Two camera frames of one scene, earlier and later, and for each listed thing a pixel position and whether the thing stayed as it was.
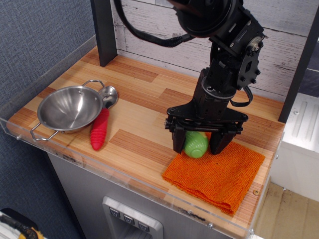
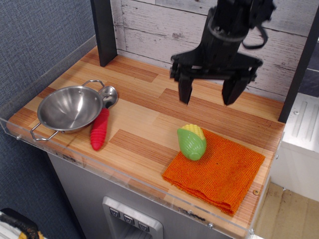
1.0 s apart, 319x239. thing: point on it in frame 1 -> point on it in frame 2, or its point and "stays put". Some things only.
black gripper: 209,110 -> 220,56
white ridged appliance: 297,169 stays put
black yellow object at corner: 27,227 stays put
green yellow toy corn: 195,144 stays put
